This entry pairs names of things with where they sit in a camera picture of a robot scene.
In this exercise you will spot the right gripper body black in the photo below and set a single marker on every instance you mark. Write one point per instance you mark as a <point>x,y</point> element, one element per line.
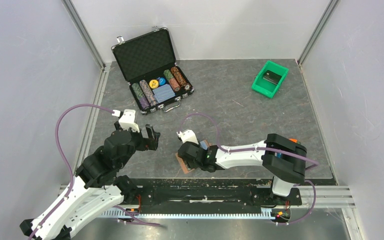
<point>194,165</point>

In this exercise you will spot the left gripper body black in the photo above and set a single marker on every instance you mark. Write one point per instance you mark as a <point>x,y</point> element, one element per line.
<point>142,143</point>

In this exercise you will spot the tan leather card holder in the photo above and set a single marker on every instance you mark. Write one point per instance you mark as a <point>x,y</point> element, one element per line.
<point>182,165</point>

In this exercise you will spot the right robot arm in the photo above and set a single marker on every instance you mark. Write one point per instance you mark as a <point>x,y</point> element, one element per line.
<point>285,158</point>

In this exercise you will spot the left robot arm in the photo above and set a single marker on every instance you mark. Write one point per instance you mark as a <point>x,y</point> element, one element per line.
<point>96,187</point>

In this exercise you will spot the blue playing card deck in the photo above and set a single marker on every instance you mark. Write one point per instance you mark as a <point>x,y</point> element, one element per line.
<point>163,93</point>

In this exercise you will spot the purple poker chip row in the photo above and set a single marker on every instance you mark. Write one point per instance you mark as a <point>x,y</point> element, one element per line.
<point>148,93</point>

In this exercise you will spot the green poker chip row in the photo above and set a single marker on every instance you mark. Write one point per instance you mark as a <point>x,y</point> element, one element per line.
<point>140,96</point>

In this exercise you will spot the yellow dealer button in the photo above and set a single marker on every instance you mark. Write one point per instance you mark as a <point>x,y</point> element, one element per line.
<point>154,83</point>

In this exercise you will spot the blue dealer button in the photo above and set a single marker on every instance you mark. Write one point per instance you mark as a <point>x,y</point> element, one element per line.
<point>161,81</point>

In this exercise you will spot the green red chip row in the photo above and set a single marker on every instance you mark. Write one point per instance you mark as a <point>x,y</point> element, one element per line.
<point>171,80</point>

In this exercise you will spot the orange brown chip row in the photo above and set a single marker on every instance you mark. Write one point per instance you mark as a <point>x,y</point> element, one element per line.
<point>180,79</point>

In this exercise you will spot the black poker chip case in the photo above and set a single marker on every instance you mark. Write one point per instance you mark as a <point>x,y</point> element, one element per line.
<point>145,57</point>

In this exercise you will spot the green plastic bin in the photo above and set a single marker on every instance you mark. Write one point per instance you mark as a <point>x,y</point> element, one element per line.
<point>263,87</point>

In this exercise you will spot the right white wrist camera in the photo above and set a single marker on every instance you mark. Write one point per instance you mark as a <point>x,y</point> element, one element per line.
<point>187,136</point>

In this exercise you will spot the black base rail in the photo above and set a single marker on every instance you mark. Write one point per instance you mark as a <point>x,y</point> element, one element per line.
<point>210,197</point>

